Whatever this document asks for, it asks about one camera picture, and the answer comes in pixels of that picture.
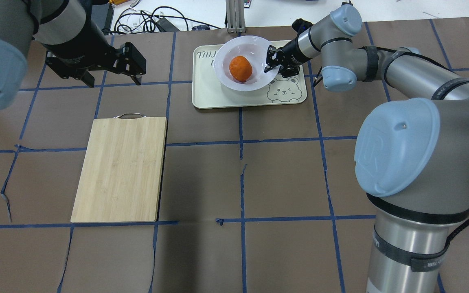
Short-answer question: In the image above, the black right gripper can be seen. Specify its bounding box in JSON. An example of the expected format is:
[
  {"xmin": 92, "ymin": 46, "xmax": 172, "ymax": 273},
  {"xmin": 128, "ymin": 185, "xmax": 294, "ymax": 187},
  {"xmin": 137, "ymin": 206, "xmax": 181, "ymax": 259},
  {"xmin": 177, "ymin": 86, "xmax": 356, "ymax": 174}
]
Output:
[{"xmin": 264, "ymin": 38, "xmax": 302, "ymax": 79}]

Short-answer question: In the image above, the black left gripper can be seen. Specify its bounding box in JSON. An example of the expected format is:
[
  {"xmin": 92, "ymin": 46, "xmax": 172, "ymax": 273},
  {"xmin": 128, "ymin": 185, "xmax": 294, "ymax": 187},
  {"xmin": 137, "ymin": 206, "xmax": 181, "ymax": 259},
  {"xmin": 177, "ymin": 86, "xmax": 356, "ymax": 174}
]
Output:
[{"xmin": 44, "ymin": 20, "xmax": 147, "ymax": 88}]

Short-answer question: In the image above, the white round plate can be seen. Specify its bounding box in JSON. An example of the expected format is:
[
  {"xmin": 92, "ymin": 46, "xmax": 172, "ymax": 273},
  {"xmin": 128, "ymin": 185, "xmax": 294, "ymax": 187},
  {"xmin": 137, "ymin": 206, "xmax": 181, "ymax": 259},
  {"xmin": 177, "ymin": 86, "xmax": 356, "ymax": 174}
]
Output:
[{"xmin": 213, "ymin": 35, "xmax": 278, "ymax": 92}]

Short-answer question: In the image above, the orange fruit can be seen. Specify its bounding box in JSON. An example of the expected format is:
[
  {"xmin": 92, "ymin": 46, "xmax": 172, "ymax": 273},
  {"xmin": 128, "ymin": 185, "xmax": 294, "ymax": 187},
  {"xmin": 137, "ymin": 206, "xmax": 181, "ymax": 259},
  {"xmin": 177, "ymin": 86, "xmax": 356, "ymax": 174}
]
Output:
[{"xmin": 229, "ymin": 56, "xmax": 253, "ymax": 82}]

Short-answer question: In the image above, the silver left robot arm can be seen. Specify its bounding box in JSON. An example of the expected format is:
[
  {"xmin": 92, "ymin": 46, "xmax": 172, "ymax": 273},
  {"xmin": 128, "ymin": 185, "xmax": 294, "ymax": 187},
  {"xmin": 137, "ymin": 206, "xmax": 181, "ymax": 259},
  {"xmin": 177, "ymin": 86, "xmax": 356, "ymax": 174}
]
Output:
[{"xmin": 0, "ymin": 0, "xmax": 147, "ymax": 110}]

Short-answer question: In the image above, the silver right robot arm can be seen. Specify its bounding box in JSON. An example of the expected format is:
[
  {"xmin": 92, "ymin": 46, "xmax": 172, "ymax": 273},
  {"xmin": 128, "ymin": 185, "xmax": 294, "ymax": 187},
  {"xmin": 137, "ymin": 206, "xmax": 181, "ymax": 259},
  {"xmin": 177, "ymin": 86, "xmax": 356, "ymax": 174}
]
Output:
[{"xmin": 265, "ymin": 2, "xmax": 469, "ymax": 293}]

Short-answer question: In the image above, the cream bear tray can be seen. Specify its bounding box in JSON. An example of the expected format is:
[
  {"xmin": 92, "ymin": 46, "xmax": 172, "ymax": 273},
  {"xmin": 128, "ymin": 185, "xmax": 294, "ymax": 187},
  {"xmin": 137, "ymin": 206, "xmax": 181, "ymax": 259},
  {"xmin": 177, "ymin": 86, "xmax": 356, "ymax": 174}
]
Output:
[{"xmin": 191, "ymin": 35, "xmax": 307, "ymax": 109}]

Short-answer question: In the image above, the gold metal cylinder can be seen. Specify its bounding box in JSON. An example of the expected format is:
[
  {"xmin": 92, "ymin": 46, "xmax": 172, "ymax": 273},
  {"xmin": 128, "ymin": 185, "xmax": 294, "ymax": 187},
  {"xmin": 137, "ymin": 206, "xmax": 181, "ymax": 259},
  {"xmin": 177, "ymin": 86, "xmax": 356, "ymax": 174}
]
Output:
[{"xmin": 108, "ymin": 0, "xmax": 133, "ymax": 6}]

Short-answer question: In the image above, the black power adapter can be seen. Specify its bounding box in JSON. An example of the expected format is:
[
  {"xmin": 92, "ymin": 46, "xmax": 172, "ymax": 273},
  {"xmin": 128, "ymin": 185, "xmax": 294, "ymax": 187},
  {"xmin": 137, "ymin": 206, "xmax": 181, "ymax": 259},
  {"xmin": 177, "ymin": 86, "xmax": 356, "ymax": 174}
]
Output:
[{"xmin": 154, "ymin": 18, "xmax": 180, "ymax": 32}]

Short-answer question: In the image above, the wooden cutting board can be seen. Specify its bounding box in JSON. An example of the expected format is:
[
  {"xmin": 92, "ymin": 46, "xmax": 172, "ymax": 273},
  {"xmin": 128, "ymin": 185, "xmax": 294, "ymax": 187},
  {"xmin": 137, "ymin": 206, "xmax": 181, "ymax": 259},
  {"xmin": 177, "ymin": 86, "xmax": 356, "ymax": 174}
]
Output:
[{"xmin": 70, "ymin": 115, "xmax": 167, "ymax": 224}]

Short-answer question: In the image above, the brown paper table cover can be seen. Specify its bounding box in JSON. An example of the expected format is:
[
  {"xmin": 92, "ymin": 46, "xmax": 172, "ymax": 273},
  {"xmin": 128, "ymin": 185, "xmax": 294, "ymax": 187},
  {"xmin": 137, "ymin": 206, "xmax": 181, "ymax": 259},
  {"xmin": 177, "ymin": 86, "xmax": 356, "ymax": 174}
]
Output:
[{"xmin": 0, "ymin": 16, "xmax": 469, "ymax": 293}]

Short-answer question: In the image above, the aluminium frame post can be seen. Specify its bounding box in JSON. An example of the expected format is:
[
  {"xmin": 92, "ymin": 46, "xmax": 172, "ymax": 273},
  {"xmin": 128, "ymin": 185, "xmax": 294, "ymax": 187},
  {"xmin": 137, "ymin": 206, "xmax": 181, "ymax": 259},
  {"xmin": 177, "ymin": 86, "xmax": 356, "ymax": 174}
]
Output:
[{"xmin": 225, "ymin": 0, "xmax": 246, "ymax": 34}]

